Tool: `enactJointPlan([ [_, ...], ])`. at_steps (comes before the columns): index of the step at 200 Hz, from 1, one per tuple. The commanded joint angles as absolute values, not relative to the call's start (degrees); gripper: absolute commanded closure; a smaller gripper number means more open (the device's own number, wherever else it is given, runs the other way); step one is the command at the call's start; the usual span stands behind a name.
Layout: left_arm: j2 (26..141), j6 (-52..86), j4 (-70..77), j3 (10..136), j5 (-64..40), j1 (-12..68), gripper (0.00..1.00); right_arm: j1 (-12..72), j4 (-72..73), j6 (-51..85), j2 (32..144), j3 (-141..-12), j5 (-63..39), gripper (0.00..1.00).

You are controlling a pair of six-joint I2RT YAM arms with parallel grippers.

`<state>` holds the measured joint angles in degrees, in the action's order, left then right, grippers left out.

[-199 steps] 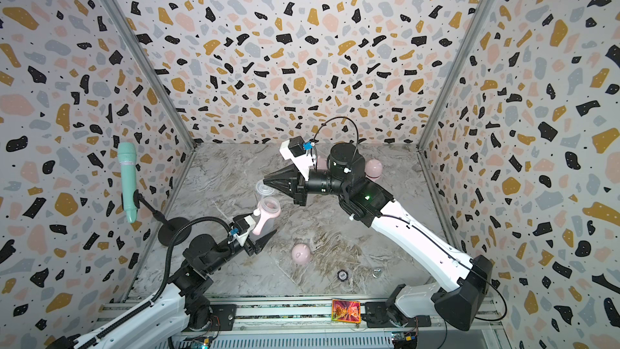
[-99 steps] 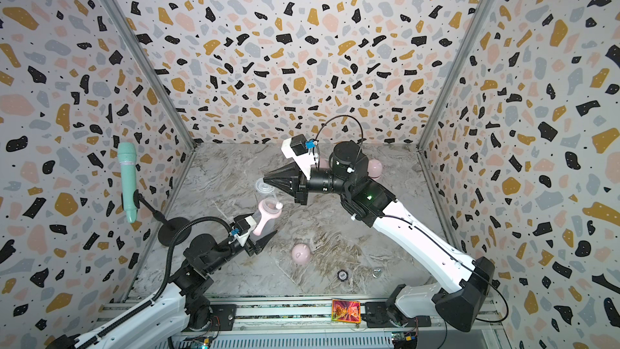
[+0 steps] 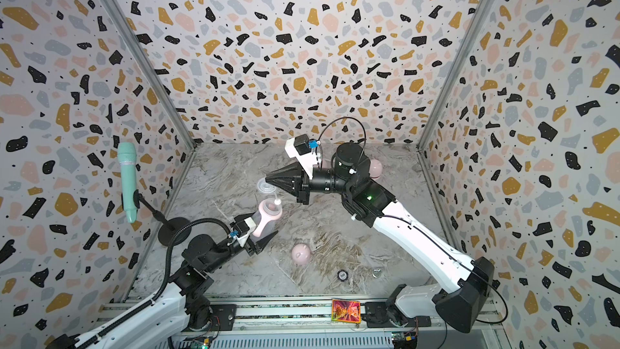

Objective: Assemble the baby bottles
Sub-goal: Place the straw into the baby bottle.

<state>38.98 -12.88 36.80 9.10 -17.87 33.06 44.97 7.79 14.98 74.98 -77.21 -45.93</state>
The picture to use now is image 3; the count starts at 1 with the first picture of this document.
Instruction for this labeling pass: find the pink bottle cap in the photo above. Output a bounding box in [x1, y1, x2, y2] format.
[321, 158, 332, 170]
[291, 243, 313, 266]
[369, 159, 384, 179]

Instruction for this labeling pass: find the pink bottle handle ring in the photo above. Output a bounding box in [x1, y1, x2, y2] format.
[251, 198, 284, 238]

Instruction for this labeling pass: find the clear straw disc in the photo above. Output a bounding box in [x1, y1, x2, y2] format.
[257, 178, 282, 205]

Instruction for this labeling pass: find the clear baby bottle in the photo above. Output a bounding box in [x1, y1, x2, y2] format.
[251, 198, 283, 241]

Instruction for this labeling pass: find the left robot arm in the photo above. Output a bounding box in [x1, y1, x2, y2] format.
[47, 212, 280, 348]

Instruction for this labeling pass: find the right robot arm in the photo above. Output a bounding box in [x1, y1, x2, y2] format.
[266, 135, 496, 333]

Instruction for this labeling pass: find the black microphone stand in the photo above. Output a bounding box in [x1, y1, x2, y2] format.
[123, 190, 191, 247]

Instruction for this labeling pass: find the small black round cap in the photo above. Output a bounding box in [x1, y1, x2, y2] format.
[337, 270, 349, 282]

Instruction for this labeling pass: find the orange pink card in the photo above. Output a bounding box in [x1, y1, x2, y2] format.
[331, 299, 362, 324]

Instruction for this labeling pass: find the mint green microphone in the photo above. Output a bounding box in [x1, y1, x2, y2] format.
[118, 142, 138, 224]

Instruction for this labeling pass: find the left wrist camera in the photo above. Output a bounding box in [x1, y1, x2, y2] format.
[229, 215, 257, 248]

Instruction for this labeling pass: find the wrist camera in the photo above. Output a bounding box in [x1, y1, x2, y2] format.
[285, 134, 322, 180]
[229, 215, 257, 248]

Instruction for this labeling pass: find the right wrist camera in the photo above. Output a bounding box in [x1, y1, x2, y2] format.
[285, 134, 322, 180]

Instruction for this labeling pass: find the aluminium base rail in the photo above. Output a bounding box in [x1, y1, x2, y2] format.
[96, 295, 510, 349]

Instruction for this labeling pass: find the black corrugated cable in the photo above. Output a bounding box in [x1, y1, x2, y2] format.
[67, 217, 233, 349]

